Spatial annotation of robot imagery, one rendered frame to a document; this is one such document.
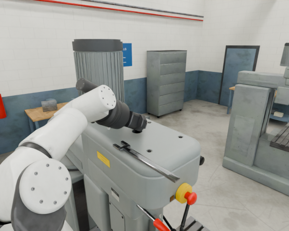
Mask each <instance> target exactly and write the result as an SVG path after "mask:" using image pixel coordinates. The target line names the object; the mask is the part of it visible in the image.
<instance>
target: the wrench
mask: <svg viewBox="0 0 289 231"><path fill-rule="evenodd" d="M121 144H122V145H123V146H122V147H120V146H119V145H117V144H113V147H114V148H116V149H117V150H119V151H122V150H124V151H125V152H127V153H128V154H130V155H132V156H133V157H135V158H136V159H138V160H139V161H141V162H143V163H144V164H146V165H147V166H149V167H150V168H152V169H153V170H155V171H157V172H158V173H160V174H161V175H163V176H164V177H166V178H167V179H169V180H171V181H172V182H174V183H176V182H177V181H179V180H180V177H178V176H177V175H175V174H173V173H172V172H170V171H168V170H167V169H165V168H163V167H162V166H160V165H158V164H157V163H155V162H153V161H152V160H150V159H148V158H146V157H145V156H143V155H142V154H140V153H138V152H137V151H135V150H133V149H132V148H130V145H129V144H128V143H126V142H125V141H121Z"/></svg>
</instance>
